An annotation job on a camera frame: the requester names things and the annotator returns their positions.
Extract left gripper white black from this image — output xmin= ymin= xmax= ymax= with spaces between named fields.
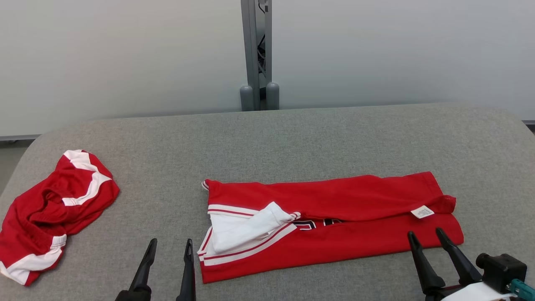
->
xmin=115 ymin=238 xmax=196 ymax=301

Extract right teal plug black cable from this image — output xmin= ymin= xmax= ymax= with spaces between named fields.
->
xmin=508 ymin=279 xmax=535 ymax=301

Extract grey metal stand post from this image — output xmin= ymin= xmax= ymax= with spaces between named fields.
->
xmin=239 ymin=85 xmax=254 ymax=112

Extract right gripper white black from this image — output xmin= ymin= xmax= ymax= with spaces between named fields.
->
xmin=408 ymin=227 xmax=519 ymax=301

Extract grey cylinder post foot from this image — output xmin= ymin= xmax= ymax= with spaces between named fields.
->
xmin=266 ymin=82 xmax=280 ymax=110

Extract thin black cable bundle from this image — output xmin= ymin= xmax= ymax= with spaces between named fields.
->
xmin=257 ymin=0 xmax=268 ymax=75

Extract red shorts with white bands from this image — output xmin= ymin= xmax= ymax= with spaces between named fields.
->
xmin=0 ymin=150 xmax=120 ymax=286

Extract grey metal partition post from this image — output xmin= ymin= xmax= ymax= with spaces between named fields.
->
xmin=241 ymin=0 xmax=272 ymax=111

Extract red shirt with white sleeves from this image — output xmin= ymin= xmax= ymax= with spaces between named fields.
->
xmin=197 ymin=171 xmax=464 ymax=284

